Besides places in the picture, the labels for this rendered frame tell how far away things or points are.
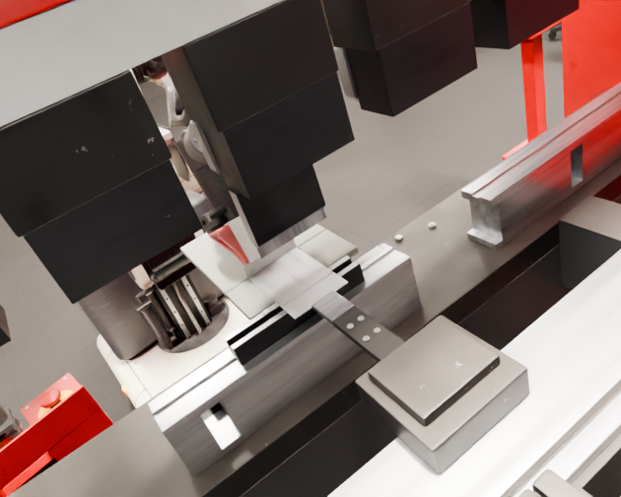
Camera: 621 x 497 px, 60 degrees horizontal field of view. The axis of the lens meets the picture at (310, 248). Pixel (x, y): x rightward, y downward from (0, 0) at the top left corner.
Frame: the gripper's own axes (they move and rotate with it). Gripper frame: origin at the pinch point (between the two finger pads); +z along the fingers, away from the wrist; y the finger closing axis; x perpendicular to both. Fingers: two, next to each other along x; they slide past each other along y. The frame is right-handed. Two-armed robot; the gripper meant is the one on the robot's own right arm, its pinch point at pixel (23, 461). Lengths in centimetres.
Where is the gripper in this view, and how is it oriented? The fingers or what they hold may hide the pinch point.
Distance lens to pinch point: 121.2
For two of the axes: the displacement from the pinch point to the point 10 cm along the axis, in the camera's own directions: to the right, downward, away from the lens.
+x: 7.0, -5.4, 4.6
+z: 4.3, 8.4, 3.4
